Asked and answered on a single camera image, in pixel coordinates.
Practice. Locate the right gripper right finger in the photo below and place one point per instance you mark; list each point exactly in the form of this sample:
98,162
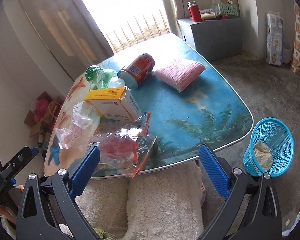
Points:
262,218

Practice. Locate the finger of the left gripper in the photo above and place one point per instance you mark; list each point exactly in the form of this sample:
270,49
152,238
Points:
32,152

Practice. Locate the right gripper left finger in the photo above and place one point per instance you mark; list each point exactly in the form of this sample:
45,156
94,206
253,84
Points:
36,219

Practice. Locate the beige cloth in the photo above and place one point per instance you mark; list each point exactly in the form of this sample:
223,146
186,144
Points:
263,155

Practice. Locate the clear bag with red contents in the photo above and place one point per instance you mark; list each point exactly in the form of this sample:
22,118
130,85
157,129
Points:
125,147

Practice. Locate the yellow white cardboard box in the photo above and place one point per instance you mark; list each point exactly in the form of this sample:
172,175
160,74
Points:
114,103

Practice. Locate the person's left hand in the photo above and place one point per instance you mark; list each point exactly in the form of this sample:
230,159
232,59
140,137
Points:
15,194

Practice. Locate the cardboard box with clutter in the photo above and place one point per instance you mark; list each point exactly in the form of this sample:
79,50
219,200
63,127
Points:
42,116

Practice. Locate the small clear plastic bag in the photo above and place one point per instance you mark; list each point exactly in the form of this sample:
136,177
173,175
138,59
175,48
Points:
82,118

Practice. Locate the blue plastic mesh basket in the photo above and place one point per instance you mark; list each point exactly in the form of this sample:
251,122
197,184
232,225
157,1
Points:
277,136

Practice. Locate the white fluffy blanket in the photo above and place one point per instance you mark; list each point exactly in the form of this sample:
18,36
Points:
161,205

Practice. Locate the green plastic bottle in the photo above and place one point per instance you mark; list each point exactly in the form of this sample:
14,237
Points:
103,78

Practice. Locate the red drink can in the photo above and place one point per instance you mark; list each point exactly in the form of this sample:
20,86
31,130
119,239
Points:
136,72

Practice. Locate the beige curtain left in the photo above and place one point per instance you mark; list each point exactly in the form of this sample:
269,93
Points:
69,32

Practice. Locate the pink sponge cloth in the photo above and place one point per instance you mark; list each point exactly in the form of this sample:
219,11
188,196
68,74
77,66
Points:
180,73

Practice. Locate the grey cabinet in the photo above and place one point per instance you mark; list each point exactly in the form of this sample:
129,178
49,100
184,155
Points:
213,39

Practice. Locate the toilet paper roll pack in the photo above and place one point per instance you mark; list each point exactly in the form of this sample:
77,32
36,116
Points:
274,39

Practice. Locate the rolled patterned mat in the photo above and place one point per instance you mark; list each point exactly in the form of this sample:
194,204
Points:
295,63

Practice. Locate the green plastic storage basket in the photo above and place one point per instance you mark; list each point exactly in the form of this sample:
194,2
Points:
228,9

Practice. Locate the red thermos bottle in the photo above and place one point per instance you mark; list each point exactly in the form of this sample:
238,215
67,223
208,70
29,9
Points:
194,12

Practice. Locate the clear plastic bottle on cabinet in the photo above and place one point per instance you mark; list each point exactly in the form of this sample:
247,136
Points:
215,6

